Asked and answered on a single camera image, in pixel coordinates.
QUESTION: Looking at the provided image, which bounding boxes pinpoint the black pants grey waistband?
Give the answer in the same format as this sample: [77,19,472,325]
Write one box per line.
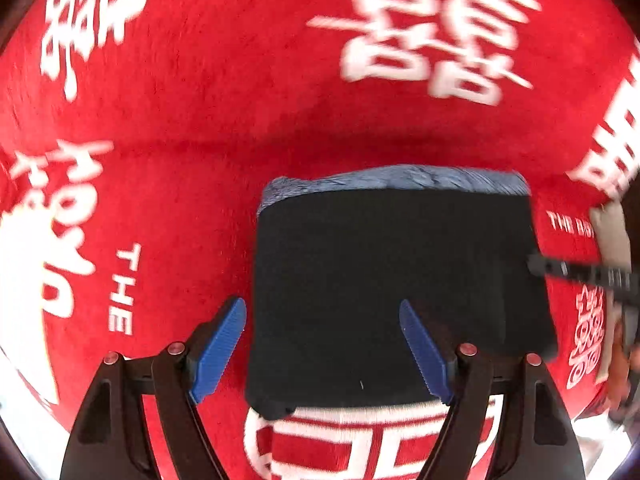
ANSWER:
[245,165,558,420]

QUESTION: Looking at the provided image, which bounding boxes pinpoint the red blanket white characters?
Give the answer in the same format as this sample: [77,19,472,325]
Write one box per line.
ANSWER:
[1,0,639,479]

